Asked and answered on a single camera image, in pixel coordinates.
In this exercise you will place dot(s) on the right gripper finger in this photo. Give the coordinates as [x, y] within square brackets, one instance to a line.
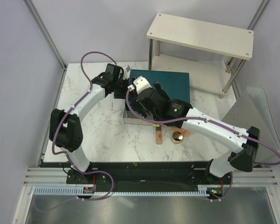
[138, 108]
[160, 90]

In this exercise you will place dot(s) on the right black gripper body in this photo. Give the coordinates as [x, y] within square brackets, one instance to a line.
[155, 116]

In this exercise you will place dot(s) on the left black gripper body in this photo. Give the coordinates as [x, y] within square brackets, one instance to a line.
[121, 88]

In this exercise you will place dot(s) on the teal drawer organizer box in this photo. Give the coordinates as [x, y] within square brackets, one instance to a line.
[177, 87]

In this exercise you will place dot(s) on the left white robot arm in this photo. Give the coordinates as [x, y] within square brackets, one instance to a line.
[65, 130]

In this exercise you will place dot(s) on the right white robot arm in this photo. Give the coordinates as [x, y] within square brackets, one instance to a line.
[242, 143]

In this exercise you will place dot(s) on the round gold compact jar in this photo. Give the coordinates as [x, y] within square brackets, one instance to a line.
[176, 137]

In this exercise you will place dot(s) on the pink powder puff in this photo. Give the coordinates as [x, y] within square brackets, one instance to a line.
[184, 132]

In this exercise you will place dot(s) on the white two-tier shelf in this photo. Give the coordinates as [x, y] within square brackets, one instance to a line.
[236, 43]

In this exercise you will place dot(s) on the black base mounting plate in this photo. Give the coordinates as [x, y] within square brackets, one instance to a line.
[147, 176]

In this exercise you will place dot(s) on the grey metal panel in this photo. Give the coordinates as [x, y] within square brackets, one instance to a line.
[252, 109]

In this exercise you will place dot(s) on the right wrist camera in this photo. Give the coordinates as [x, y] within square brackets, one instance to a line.
[139, 84]

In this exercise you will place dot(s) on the white slotted cable duct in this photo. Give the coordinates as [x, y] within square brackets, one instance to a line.
[84, 191]

